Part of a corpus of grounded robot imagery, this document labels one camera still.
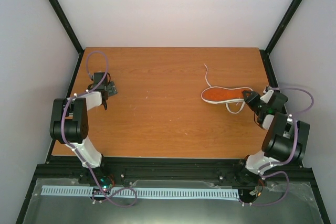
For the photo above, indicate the black frame post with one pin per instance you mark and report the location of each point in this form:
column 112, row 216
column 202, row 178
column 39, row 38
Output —
column 291, row 10
column 66, row 25

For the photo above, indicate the light blue cable duct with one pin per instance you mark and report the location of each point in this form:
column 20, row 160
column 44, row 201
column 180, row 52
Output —
column 142, row 193

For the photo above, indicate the black aluminium frame rail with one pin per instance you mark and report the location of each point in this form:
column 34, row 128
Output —
column 125, row 171

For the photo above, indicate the black white sneaker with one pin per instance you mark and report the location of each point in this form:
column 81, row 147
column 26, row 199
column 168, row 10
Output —
column 219, row 95

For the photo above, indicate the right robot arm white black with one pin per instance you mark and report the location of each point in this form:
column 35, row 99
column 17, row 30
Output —
column 284, row 143

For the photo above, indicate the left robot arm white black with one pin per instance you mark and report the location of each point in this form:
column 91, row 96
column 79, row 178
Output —
column 69, row 123

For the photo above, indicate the white shoelace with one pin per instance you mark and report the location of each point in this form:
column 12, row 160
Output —
column 234, row 107

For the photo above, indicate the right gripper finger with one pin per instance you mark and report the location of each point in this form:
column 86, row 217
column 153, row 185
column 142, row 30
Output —
column 247, row 92
column 244, row 98

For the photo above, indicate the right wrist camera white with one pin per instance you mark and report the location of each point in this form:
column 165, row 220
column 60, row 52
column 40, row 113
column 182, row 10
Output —
column 267, row 94

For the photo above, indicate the left black frame post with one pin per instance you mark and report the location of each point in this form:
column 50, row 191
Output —
column 66, row 25

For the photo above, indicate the right black frame post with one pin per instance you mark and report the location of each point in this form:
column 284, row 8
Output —
column 291, row 10

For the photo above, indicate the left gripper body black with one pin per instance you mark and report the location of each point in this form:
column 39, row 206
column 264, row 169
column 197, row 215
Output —
column 112, row 90

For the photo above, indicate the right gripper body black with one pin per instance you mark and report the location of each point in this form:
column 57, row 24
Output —
column 254, row 106

